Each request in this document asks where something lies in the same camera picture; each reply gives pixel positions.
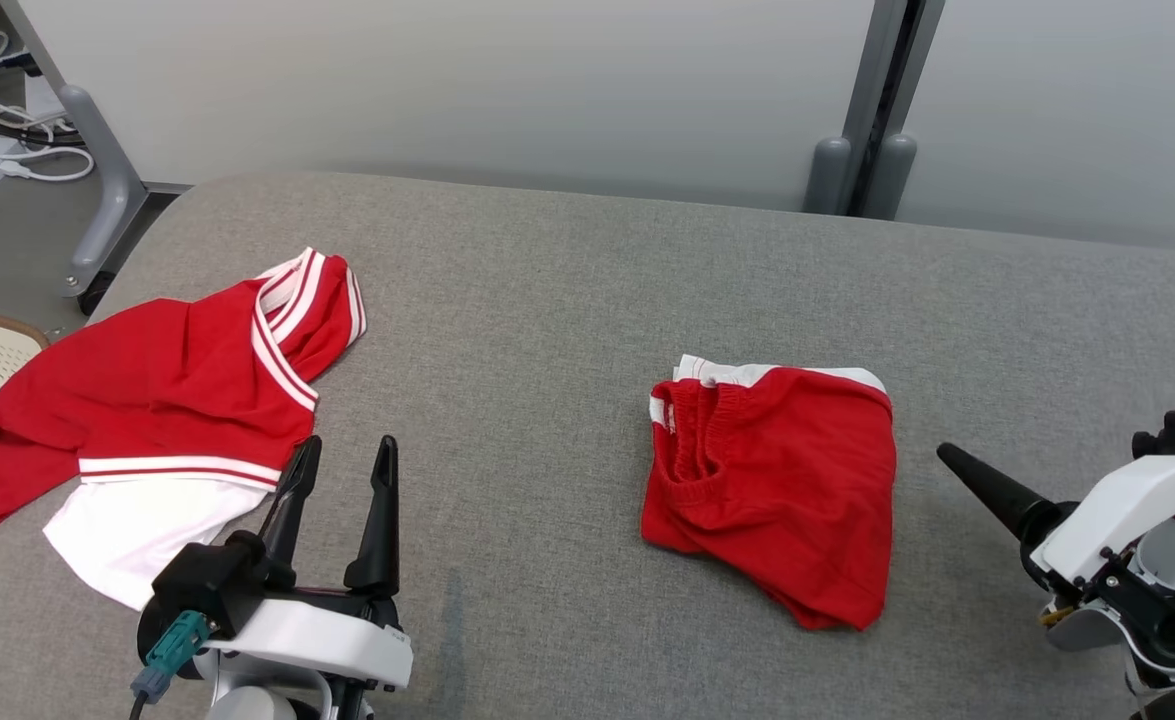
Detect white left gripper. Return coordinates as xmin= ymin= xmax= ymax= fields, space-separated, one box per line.
xmin=197 ymin=435 xmax=415 ymax=720

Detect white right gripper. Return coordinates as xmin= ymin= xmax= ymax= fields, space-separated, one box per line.
xmin=937 ymin=443 xmax=1175 ymax=613

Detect red shorts with white trim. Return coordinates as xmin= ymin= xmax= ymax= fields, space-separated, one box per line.
xmin=640 ymin=354 xmax=899 ymax=633

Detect red and white shirt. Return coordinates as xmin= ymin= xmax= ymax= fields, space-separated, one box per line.
xmin=0 ymin=246 xmax=368 ymax=613

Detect grey metal desk leg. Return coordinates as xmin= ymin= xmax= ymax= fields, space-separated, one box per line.
xmin=57 ymin=83 xmax=193 ymax=301

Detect teal plug left camera cable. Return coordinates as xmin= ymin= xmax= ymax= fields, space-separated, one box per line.
xmin=130 ymin=610 xmax=214 ymax=720

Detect grey double partition post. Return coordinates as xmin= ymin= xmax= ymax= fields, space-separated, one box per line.
xmin=803 ymin=0 xmax=948 ymax=221

